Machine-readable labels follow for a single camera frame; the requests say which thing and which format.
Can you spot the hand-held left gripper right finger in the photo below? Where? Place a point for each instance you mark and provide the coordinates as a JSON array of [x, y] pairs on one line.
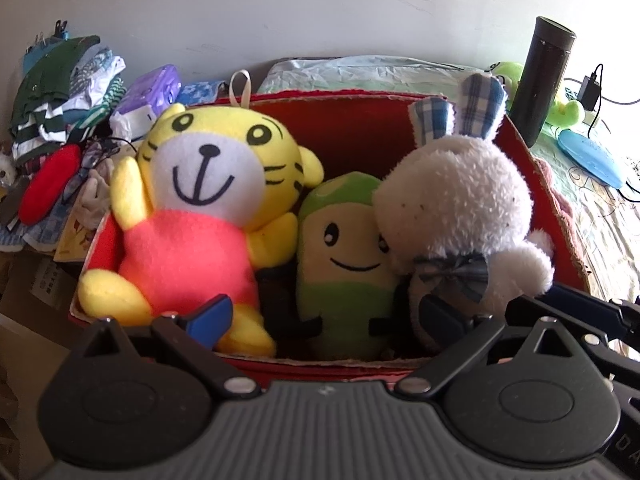
[[440, 320]]

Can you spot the yellow picture book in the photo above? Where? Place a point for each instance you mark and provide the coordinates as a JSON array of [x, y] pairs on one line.
[[75, 240]]

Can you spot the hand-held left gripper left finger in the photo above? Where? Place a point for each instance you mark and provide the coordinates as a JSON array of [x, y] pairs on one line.
[[215, 317]]

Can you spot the purple tissue packet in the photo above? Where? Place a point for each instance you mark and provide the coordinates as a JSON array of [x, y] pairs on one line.
[[150, 90]]

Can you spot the black thermos bottle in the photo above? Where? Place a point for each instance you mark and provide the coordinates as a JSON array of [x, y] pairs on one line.
[[540, 75]]

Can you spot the blue patterned cloth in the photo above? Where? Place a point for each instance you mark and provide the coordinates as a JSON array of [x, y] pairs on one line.
[[200, 92]]

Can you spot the green mushroom plush toy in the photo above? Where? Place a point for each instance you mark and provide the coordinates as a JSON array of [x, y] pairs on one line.
[[345, 285]]

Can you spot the blue oval glasses case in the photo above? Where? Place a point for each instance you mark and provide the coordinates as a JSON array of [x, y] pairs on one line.
[[592, 157]]

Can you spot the red cardboard box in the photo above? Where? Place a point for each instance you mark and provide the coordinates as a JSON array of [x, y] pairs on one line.
[[350, 130]]

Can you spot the pink cloth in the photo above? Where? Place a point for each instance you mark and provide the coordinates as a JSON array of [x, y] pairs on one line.
[[550, 180]]

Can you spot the black power adapter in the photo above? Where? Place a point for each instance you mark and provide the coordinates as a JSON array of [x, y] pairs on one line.
[[589, 92]]

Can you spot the green frog plush toy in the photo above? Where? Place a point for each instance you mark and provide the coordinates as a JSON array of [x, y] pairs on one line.
[[567, 110]]

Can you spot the white bunny plush toy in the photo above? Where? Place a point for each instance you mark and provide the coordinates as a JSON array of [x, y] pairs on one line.
[[450, 200]]

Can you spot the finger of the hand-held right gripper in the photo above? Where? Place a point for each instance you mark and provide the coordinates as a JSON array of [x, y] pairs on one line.
[[595, 297], [565, 322]]

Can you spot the red oval case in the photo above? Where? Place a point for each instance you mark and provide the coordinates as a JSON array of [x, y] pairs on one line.
[[47, 185]]

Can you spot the dark-framed eyeglasses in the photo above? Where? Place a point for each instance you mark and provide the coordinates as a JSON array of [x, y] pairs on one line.
[[75, 182]]

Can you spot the brown cardboard box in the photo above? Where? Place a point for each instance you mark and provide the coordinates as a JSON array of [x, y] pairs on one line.
[[35, 290]]

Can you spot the grey cloth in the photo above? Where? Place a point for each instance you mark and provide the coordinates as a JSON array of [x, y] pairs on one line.
[[95, 200]]

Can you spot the yellow tiger plush toy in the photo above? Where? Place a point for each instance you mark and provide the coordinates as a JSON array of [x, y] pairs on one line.
[[200, 240]]

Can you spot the pile of folded clothes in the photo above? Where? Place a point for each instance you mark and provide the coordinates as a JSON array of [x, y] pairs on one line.
[[50, 75]]

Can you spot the pale green printed bedsheet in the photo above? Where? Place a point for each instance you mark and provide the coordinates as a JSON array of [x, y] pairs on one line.
[[600, 230]]

